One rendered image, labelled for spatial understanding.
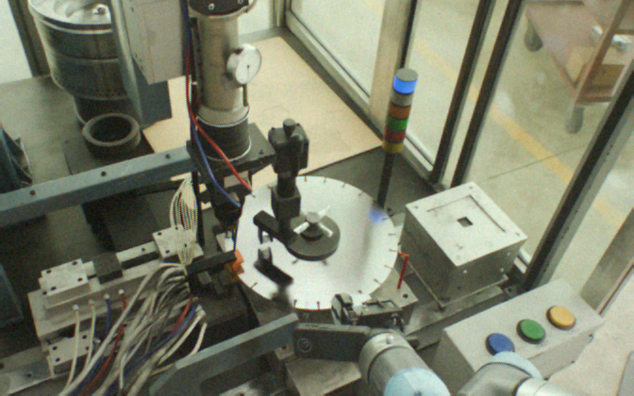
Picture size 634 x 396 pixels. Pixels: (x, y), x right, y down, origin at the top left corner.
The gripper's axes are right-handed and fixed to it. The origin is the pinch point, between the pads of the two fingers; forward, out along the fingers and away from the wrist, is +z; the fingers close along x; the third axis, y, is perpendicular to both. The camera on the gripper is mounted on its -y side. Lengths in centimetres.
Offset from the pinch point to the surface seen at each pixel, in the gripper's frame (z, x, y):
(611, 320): 90, -58, 120
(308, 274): 10.1, 1.8, -1.8
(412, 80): 21.3, 34.6, 23.3
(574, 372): 76, -67, 96
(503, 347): -2.2, -11.2, 29.2
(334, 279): 8.6, 0.9, 2.5
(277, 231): 9.6, 10.7, -7.0
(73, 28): 56, 49, -42
